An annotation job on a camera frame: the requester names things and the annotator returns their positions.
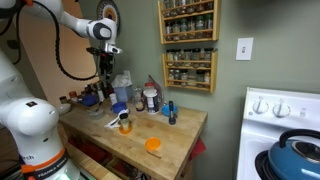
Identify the wooden spice rack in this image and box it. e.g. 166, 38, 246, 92
157, 0, 222, 45
161, 49, 219, 94

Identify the blue kettle black handle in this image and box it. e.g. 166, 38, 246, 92
267, 129, 320, 180

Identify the red lidded jar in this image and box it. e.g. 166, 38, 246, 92
143, 81, 157, 91

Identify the clear glass jar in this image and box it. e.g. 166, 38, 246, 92
133, 86, 146, 113

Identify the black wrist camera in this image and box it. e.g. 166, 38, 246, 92
86, 46, 103, 57

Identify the small glass jar black lid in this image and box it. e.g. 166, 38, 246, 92
119, 112, 130, 131

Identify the decorative wall plate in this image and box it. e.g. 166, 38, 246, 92
96, 0, 122, 36

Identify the white stove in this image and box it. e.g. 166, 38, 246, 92
236, 87, 320, 180

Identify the white spice shaker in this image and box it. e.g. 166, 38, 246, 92
109, 92, 119, 106

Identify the white garlic press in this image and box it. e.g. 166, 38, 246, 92
103, 108, 130, 130

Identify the clear glass bowl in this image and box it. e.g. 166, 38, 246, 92
87, 108, 106, 120

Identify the black stove burner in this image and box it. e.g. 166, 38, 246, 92
254, 149, 278, 180

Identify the blue tissue box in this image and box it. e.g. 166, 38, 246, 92
111, 73, 134, 104

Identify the white canister black lid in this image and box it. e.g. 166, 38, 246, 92
143, 88, 161, 115

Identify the white stove knob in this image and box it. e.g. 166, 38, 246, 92
272, 98, 291, 119
252, 96, 270, 115

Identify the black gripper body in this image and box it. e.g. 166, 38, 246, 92
98, 53, 115, 72

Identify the red lidded spice bottle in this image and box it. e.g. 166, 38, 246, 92
68, 90, 78, 103

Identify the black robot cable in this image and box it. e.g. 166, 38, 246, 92
14, 0, 101, 82

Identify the light blue plastic bowl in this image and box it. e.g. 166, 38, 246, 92
161, 104, 179, 118

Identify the blue plastic cup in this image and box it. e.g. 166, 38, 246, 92
111, 101, 128, 115

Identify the red cloth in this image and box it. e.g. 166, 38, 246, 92
189, 137, 208, 162

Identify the white light switch plate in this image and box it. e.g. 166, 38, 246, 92
235, 37, 254, 62

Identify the wooden kitchen cart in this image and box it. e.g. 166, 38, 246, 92
58, 99, 209, 180

